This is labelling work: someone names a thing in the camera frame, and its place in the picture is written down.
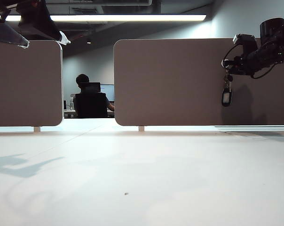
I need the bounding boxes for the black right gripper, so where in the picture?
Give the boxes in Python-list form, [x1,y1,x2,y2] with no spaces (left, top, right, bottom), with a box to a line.
[223,46,276,76]

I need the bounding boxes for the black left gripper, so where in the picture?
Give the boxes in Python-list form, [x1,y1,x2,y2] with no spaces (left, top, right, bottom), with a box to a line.
[0,0,71,49]

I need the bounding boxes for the keys bunch with black fob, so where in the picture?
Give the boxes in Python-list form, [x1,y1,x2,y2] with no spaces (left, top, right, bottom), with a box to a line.
[221,69,234,107]

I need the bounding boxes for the brown fabric desk divider panel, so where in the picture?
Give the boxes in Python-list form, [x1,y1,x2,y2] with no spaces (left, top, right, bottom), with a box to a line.
[113,37,284,127]
[0,39,63,127]

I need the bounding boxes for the seated person in dark shirt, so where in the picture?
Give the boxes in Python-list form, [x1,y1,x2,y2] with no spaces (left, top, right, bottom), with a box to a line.
[72,73,116,118]

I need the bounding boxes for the white background office desk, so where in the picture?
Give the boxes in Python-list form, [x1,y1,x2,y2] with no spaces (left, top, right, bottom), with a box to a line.
[63,109,115,119]

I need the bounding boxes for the black office chair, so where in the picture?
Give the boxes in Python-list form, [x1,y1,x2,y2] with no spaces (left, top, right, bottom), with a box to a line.
[75,82,109,119]

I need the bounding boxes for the computer monitor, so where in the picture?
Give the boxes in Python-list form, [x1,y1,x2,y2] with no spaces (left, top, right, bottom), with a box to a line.
[100,84,115,102]

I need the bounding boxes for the long ceiling strip light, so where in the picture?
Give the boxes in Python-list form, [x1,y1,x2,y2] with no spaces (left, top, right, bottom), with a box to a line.
[0,14,207,23]

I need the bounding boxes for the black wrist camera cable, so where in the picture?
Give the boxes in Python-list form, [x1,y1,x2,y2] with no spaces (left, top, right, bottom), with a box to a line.
[221,43,242,68]

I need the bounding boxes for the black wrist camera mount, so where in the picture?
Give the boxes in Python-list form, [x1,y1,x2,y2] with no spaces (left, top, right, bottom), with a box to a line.
[241,40,259,57]

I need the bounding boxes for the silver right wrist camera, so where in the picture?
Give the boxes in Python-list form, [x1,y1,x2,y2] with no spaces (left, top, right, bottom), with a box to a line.
[232,33,256,46]

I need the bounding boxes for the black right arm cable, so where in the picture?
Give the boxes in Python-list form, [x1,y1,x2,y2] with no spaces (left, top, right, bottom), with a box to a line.
[250,62,278,80]

